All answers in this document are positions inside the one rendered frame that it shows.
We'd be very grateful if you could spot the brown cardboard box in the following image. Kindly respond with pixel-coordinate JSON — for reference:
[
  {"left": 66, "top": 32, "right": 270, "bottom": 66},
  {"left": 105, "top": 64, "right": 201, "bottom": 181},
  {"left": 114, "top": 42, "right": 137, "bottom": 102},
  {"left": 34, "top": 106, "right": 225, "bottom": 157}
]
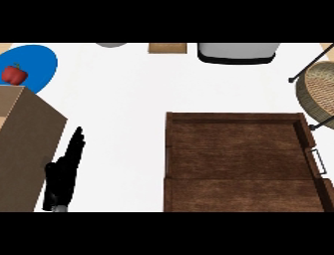
[{"left": 0, "top": 84, "right": 69, "bottom": 213}]

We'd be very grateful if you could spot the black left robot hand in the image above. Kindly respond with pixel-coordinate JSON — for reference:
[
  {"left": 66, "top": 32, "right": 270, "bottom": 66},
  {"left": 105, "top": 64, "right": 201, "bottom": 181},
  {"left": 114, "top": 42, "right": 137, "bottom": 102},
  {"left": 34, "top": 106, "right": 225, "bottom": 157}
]
[{"left": 41, "top": 126, "right": 87, "bottom": 212}]

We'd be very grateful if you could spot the dark brown wooden tray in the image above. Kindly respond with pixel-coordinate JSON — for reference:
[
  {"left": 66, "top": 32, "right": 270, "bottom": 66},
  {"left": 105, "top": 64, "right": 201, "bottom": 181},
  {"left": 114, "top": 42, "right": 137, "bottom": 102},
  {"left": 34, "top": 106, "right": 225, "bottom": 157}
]
[{"left": 162, "top": 112, "right": 334, "bottom": 213}]

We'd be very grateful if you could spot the small tan wooden block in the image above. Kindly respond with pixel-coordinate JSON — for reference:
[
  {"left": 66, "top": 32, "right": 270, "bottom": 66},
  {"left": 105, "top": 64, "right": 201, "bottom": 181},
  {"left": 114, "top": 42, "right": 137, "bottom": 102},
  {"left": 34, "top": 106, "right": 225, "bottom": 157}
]
[{"left": 148, "top": 42, "right": 188, "bottom": 55}]

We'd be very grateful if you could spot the red bell pepper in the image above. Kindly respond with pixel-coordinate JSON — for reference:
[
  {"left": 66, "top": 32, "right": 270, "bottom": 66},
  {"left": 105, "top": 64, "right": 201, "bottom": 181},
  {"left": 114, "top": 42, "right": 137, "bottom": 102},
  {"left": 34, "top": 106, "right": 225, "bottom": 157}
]
[{"left": 0, "top": 63, "right": 29, "bottom": 87}]

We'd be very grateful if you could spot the grey round object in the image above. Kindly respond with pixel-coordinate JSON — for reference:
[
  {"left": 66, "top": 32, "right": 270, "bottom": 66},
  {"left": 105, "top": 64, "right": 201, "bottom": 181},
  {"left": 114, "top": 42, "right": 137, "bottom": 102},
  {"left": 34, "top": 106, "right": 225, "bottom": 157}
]
[{"left": 94, "top": 42, "right": 128, "bottom": 49}]

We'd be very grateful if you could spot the blue round placemat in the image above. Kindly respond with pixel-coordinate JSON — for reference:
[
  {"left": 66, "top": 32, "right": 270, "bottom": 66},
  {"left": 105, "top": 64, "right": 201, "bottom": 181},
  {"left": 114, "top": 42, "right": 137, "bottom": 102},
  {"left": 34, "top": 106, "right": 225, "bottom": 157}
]
[{"left": 0, "top": 44, "right": 59, "bottom": 96}]

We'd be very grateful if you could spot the wicker tiered basket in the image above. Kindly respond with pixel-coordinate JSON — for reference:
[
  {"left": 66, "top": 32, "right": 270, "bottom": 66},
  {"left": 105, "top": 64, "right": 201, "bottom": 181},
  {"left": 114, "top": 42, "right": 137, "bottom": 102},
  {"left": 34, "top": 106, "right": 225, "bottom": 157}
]
[{"left": 287, "top": 42, "right": 334, "bottom": 133}]

